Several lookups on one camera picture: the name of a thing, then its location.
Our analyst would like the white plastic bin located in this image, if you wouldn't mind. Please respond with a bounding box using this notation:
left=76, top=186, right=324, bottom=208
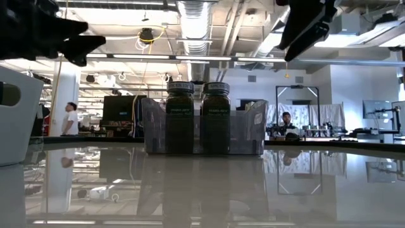
left=0, top=65, right=44, bottom=166

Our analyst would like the black square frame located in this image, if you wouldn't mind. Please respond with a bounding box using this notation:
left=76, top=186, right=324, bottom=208
left=274, top=84, right=321, bottom=137

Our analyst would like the long yellow cable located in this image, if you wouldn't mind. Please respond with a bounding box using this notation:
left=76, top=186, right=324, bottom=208
left=47, top=60, right=69, bottom=137

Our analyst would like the large black ceiling dome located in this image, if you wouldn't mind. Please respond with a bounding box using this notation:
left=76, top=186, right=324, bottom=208
left=138, top=27, right=155, bottom=46

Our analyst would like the dark hanging jacket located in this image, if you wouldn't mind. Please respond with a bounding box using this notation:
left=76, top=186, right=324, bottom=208
left=31, top=106, right=51, bottom=137

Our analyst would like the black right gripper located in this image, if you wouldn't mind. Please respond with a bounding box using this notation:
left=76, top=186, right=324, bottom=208
left=277, top=0, right=338, bottom=63

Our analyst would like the silver ventilation duct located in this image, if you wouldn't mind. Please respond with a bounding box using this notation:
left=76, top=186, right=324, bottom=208
left=176, top=0, right=212, bottom=82

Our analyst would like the ceiling light strip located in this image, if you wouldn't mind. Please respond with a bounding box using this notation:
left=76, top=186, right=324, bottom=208
left=85, top=53, right=285, bottom=63

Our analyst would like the green-lidded oregano glass jar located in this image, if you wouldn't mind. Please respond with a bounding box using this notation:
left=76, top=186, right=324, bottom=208
left=166, top=81, right=196, bottom=155
left=201, top=81, right=232, bottom=155

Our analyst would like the large black monitor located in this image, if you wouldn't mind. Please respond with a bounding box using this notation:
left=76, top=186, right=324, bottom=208
left=103, top=94, right=148, bottom=131

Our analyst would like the person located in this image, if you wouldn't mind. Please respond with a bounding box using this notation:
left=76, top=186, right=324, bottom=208
left=277, top=111, right=301, bottom=141
left=61, top=101, right=80, bottom=137

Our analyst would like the white pillar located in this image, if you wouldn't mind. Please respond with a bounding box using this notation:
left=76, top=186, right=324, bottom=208
left=49, top=61, right=80, bottom=137

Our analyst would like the grey translucent plastic bin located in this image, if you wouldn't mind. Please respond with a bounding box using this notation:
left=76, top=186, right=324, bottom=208
left=141, top=97, right=269, bottom=156

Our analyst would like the white patterned curtain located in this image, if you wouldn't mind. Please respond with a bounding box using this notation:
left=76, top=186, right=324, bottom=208
left=267, top=103, right=346, bottom=129

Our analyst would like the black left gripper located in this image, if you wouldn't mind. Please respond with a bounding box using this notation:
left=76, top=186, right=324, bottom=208
left=0, top=0, right=107, bottom=68

